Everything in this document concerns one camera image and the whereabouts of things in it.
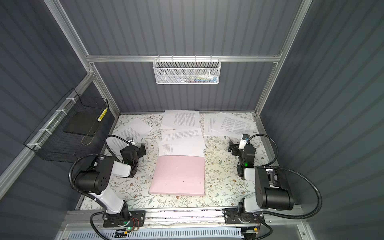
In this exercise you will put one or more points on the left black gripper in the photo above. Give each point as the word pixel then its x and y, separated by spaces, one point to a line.
pixel 140 150

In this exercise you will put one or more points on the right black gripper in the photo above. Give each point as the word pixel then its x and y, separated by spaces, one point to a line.
pixel 237 149

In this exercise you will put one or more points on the printed sheet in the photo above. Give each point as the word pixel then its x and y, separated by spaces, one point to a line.
pixel 209 121
pixel 182 142
pixel 173 120
pixel 135 129
pixel 233 126

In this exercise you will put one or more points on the pink paper folder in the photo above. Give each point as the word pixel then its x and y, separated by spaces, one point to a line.
pixel 179 175

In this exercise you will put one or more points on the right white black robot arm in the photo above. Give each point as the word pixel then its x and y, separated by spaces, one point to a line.
pixel 272 189

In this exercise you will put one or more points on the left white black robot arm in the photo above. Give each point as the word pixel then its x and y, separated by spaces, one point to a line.
pixel 94 182

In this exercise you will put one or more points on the yellow marker pen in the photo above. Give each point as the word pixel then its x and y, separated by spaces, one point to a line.
pixel 103 113

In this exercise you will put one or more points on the black flat pad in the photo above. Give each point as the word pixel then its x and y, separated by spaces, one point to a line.
pixel 84 124

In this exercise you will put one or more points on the markers in white basket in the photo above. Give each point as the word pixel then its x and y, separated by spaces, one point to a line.
pixel 205 78

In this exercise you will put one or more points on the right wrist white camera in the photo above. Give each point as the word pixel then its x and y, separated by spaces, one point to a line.
pixel 243 141

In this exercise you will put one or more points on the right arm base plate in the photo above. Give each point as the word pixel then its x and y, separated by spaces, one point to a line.
pixel 235 216

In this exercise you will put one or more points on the black wire basket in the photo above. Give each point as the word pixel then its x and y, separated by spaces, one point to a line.
pixel 49 142

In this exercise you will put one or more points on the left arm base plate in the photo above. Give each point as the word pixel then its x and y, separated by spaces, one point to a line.
pixel 134 219

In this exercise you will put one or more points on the aluminium front rail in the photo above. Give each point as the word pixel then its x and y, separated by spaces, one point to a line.
pixel 164 218

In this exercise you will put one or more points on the white wire mesh basket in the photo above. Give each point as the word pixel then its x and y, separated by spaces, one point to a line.
pixel 167 71

